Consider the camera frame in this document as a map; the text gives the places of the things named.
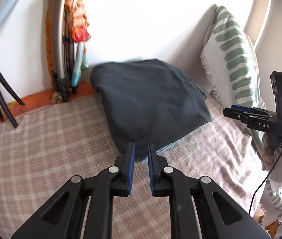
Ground dark grey pants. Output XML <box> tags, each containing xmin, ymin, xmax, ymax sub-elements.
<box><xmin>90</xmin><ymin>59</ymin><xmax>212</xmax><ymax>159</ymax></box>

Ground green patterned white pillow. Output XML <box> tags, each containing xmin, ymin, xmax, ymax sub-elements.
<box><xmin>200</xmin><ymin>5</ymin><xmax>282</xmax><ymax>227</ymax></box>

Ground right hand white glove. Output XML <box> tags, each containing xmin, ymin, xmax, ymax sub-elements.
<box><xmin>261</xmin><ymin>133</ymin><xmax>282</xmax><ymax>190</ymax></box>

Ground orange floral cloth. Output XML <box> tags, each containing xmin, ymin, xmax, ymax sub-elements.
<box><xmin>45</xmin><ymin>0</ymin><xmax>91</xmax><ymax>96</ymax></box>

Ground black tripod cable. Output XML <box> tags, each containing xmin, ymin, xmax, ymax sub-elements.
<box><xmin>247</xmin><ymin>146</ymin><xmax>282</xmax><ymax>216</ymax></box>

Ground beige plaid bed blanket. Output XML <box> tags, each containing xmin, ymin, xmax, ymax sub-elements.
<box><xmin>0</xmin><ymin>95</ymin><xmax>266</xmax><ymax>238</ymax></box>

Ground folded silver tripod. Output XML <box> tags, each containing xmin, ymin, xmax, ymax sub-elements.
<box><xmin>52</xmin><ymin>0</ymin><xmax>74</xmax><ymax>102</ymax></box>

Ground orange bed sheet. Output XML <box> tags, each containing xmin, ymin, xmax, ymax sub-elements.
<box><xmin>0</xmin><ymin>81</ymin><xmax>97</xmax><ymax>123</ymax></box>

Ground folded blue jeans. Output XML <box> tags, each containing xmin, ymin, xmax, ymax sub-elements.
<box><xmin>131</xmin><ymin>75</ymin><xmax>212</xmax><ymax>159</ymax></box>

